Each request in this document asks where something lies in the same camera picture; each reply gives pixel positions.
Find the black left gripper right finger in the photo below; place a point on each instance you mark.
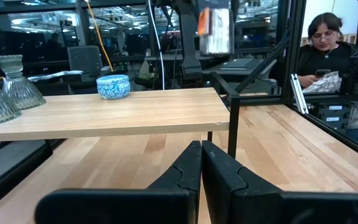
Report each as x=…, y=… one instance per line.
x=244, y=205

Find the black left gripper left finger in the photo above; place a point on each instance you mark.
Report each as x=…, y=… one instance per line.
x=166, y=205

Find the blue patterned round tin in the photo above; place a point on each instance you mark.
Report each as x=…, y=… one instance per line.
x=113, y=87

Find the silver candle tin orange tag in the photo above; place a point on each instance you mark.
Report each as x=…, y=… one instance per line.
x=217, y=31

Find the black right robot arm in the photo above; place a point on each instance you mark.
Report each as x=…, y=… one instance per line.
x=186, y=31

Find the black box white labels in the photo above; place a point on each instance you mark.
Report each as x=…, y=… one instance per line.
x=332, y=116

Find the dark laptop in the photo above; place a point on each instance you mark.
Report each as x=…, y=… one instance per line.
x=244, y=64

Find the white patterned bag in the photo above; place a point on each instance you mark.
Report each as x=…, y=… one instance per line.
x=326, y=85

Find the dark office desk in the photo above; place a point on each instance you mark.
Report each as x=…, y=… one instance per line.
x=73, y=84

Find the black phone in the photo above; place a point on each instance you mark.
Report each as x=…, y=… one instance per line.
x=322, y=72

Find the grey office chair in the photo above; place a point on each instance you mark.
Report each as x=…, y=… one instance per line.
x=85, y=59

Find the person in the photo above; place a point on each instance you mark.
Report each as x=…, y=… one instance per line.
x=325, y=31

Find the wooden shelf riser black frame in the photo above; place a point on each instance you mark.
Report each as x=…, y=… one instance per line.
x=120, y=115

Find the silver aluminium bracket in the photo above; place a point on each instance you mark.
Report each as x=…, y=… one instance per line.
x=298, y=93

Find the black aluminium rig frame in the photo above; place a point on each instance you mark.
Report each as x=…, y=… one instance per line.
x=294, y=46

